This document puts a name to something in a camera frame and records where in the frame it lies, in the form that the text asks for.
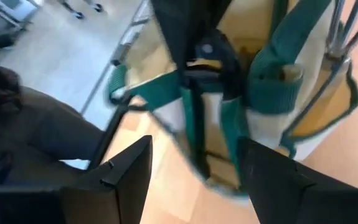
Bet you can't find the cream and green gardening bag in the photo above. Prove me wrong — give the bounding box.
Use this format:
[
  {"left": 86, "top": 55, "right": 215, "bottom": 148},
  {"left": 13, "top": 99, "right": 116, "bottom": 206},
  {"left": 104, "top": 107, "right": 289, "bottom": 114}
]
[{"left": 105, "top": 0, "right": 358, "bottom": 202}]

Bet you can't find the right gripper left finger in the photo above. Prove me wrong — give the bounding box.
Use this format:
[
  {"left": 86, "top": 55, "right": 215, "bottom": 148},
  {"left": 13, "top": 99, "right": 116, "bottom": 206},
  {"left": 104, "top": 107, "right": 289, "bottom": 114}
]
[{"left": 59, "top": 134, "right": 153, "bottom": 224}]

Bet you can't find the claw hand rake wooden handle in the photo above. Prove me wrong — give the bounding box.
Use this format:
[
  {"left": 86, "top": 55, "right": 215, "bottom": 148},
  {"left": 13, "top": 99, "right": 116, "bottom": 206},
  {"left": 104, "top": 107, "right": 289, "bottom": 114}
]
[{"left": 325, "top": 0, "right": 358, "bottom": 63}]

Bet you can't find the person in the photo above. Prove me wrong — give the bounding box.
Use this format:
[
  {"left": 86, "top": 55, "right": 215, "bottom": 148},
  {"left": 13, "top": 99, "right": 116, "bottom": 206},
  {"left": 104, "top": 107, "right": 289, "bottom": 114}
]
[{"left": 0, "top": 61, "right": 106, "bottom": 187}]

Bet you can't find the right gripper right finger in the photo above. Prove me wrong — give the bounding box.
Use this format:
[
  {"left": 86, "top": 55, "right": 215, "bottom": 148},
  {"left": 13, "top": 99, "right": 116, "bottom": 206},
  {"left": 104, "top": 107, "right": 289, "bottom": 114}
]
[{"left": 237, "top": 136, "right": 358, "bottom": 224}]

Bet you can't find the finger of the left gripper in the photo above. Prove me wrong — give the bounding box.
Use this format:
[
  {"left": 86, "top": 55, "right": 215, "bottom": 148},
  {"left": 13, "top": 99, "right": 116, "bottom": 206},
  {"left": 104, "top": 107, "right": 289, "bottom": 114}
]
[
  {"left": 149, "top": 0, "right": 217, "bottom": 82},
  {"left": 194, "top": 29, "right": 243, "bottom": 101}
]

